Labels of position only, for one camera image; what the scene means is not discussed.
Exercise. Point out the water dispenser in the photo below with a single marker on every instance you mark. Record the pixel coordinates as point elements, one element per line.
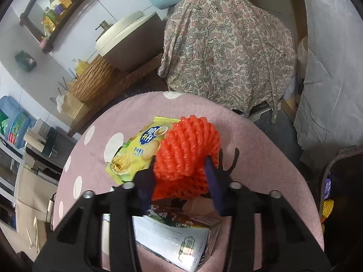
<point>46,151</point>

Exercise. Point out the white sheet cover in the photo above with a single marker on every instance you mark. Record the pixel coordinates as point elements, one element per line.
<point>329,116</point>

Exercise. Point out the brown white sink bowl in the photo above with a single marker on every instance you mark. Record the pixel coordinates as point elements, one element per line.
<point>132,41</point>

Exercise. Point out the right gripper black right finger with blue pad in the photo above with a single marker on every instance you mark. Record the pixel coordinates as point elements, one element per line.
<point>287,243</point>

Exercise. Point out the green white carton box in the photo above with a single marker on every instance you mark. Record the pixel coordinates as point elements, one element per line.
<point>169,238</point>

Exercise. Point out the red foam fruit net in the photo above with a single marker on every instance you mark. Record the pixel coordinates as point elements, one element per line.
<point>179,163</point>

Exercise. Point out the paisley patterned cloth cover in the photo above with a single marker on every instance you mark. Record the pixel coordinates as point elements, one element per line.
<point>228,51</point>

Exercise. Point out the blue water jug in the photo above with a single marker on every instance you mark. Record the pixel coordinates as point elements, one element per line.
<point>14,122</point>

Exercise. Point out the yellow soap dispenser bottle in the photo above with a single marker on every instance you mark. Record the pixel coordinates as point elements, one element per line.
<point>79,66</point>

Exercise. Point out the wooden framed mirror shelf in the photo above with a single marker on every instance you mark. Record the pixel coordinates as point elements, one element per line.
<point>45,19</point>

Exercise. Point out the pink polka dot tablecloth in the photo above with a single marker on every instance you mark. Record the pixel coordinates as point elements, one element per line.
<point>260,165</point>

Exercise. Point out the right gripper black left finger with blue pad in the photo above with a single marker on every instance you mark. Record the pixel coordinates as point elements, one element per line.
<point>98,221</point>

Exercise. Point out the wicker basket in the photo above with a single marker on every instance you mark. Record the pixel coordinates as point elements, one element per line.
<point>93,80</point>

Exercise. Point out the dark brown trash bin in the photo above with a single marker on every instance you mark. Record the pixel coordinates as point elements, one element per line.
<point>343,227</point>

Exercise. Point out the wooden counter top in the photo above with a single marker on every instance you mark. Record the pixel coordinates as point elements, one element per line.
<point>118,84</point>

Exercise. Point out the green wall-mounted holder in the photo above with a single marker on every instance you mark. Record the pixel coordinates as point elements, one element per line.
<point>25,61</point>

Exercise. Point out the kraft paper tissue bag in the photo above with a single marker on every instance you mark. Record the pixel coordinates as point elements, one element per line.
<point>69,105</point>

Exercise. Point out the metal faucet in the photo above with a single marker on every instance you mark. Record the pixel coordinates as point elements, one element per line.
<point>104,26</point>

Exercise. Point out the yellow chips bag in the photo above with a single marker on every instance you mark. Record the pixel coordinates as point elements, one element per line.
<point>136,154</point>

